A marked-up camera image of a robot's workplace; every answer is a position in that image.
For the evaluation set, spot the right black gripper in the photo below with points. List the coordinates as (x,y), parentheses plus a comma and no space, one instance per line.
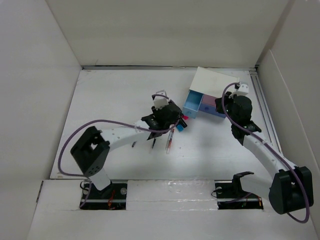
(219,105)

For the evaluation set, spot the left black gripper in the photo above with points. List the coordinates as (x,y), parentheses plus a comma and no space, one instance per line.
(155,111)

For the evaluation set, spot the red clear pen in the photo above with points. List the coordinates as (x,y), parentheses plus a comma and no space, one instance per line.
(169,141)

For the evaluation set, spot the white drawer organizer cabinet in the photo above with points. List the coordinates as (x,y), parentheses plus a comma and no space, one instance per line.
(211,83)

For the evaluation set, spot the light blue drawer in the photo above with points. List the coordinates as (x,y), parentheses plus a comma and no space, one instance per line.
(192,104)

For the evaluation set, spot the pink drawer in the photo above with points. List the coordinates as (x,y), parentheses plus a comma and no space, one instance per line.
(209,100)

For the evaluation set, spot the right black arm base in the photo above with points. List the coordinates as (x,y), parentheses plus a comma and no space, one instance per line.
(230,195)

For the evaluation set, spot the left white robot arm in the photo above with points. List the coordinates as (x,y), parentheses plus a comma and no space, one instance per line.
(92,148)

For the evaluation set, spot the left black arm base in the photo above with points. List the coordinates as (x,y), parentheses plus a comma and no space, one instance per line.
(113,198)

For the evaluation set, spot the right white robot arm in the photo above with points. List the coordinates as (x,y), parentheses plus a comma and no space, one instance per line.
(290,188)

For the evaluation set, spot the purple blue lower drawer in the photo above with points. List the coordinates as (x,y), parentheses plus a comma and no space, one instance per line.
(210,109)

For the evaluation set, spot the blue cap black marker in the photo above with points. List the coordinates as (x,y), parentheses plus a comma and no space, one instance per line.
(180,127)

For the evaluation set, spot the pink cap black marker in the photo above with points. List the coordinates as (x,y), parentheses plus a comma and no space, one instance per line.
(185,117)

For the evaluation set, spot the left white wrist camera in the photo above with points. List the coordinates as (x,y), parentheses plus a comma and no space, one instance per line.
(160,99)

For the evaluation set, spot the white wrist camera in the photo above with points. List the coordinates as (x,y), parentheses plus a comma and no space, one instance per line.
(241,89)
(160,99)

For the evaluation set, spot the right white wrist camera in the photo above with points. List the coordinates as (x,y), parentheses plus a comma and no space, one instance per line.
(241,89)

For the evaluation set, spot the metal rail right edge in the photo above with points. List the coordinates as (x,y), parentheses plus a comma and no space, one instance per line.
(270,131)

